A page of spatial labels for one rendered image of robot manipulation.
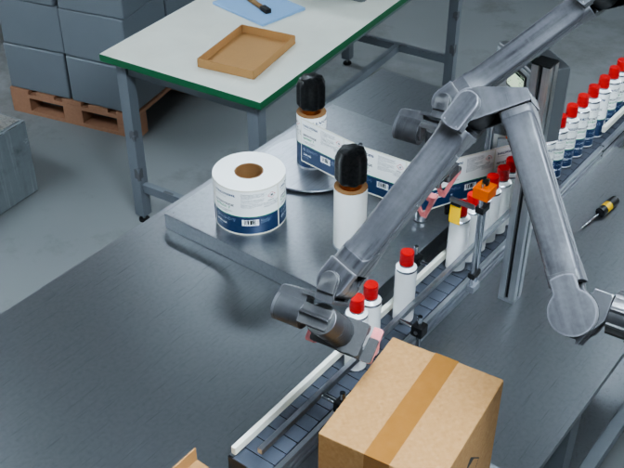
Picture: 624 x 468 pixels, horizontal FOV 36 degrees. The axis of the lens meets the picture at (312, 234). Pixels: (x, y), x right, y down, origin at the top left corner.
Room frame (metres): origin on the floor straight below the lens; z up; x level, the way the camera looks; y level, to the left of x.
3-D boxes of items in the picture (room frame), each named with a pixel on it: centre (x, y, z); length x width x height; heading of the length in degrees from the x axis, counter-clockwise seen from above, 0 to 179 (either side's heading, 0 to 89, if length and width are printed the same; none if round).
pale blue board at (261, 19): (3.85, 0.22, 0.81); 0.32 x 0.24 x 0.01; 44
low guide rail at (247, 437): (1.77, -0.16, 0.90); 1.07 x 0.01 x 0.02; 142
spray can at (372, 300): (1.66, -0.13, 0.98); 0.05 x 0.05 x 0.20
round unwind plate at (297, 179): (2.48, 0.00, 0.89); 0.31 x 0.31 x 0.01
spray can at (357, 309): (1.62, -0.10, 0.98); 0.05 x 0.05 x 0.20
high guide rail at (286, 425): (1.72, -0.22, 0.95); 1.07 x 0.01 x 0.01; 142
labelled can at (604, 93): (2.66, -0.90, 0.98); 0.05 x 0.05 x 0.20
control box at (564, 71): (2.01, -0.50, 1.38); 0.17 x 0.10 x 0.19; 18
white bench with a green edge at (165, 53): (4.02, 0.00, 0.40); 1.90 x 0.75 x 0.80; 148
